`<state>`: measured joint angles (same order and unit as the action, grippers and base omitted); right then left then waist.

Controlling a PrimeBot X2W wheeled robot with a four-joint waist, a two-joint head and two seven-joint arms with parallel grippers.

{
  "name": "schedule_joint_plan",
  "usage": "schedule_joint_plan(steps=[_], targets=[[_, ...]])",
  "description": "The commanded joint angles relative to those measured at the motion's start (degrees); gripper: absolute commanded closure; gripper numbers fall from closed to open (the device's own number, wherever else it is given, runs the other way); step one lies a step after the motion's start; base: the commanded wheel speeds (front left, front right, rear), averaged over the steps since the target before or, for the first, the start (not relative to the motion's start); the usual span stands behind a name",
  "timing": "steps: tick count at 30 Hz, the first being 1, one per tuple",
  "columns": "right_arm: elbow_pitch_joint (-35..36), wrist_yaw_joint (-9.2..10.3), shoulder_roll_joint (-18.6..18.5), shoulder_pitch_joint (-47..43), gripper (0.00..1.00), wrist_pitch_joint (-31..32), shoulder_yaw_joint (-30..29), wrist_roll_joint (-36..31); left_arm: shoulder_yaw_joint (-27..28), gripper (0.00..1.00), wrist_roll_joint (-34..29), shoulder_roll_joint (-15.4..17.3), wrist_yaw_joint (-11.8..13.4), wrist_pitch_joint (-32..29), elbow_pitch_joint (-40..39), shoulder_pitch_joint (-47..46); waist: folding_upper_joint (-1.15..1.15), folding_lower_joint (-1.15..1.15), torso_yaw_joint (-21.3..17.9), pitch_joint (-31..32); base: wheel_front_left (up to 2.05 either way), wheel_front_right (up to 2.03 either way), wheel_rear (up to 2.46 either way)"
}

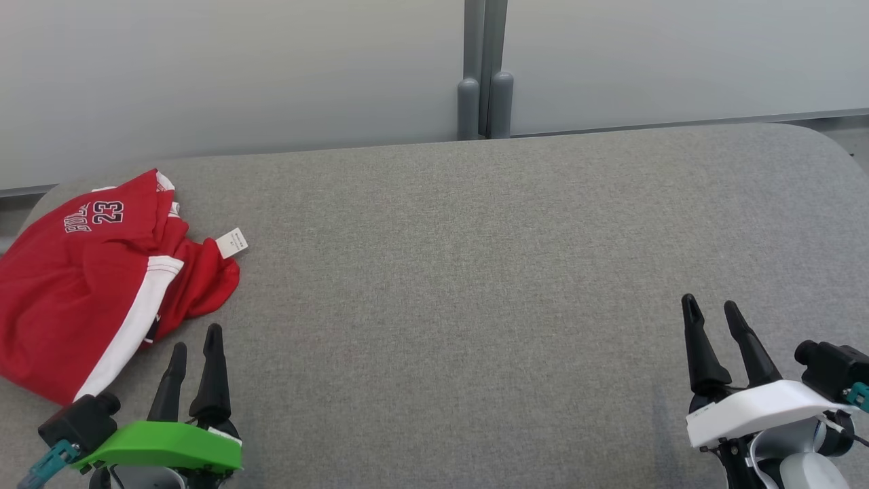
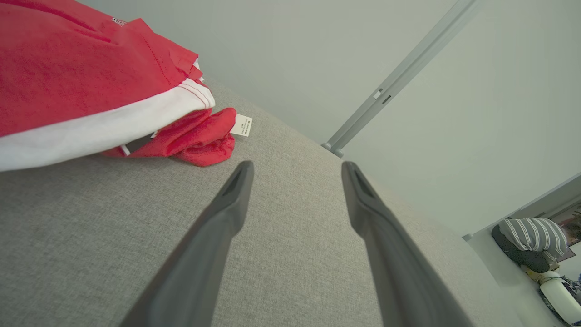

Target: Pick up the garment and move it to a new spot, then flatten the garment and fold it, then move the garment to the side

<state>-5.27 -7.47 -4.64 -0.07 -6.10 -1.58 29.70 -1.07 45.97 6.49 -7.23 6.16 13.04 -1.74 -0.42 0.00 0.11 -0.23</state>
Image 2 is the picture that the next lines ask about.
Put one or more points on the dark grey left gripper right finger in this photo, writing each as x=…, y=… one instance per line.
x=395, y=263

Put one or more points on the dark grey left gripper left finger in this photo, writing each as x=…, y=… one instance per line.
x=199, y=254

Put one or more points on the red and white t-shirt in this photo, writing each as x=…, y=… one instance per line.
x=77, y=68

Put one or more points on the person in striped shirt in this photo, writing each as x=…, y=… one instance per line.
x=533, y=236

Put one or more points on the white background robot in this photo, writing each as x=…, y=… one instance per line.
x=563, y=295

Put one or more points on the window with green plants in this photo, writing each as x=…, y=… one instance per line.
x=573, y=222

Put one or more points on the grey metal frame rail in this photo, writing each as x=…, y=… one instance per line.
x=399, y=77

